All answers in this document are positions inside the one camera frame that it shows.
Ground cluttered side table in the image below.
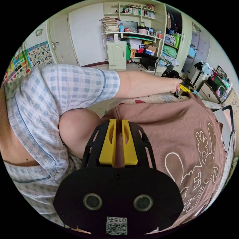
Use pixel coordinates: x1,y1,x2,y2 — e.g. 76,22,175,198
192,65,234,104

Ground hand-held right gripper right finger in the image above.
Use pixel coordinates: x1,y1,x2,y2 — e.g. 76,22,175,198
121,119,139,166

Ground number wall chart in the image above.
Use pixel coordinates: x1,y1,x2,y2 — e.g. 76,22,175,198
26,41,55,67

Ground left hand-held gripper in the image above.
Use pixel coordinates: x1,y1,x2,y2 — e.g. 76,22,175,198
161,70,191,93

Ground cream door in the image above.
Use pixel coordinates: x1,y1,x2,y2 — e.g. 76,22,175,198
47,17,80,66

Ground brown long sleeve with print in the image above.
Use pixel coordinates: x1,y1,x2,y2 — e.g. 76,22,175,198
101,92,234,230

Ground cream open wardrobe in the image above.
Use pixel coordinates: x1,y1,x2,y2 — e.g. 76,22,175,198
159,3,211,75

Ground person's left hand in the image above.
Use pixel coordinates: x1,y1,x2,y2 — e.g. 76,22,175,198
170,78,183,94

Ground pile of clothes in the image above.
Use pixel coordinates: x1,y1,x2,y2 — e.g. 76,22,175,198
194,61,215,75

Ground cream shelf unit with books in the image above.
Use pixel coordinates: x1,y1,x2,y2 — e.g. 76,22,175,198
99,3,165,72

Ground person's left forearm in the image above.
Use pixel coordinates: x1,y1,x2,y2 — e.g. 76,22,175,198
117,71,178,99

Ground colourful picture wall chart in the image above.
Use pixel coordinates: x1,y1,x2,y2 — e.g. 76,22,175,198
3,48,32,85

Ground person's body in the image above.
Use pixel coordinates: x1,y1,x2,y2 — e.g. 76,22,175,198
0,64,120,227

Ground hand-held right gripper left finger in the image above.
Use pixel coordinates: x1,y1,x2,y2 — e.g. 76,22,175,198
98,119,117,168

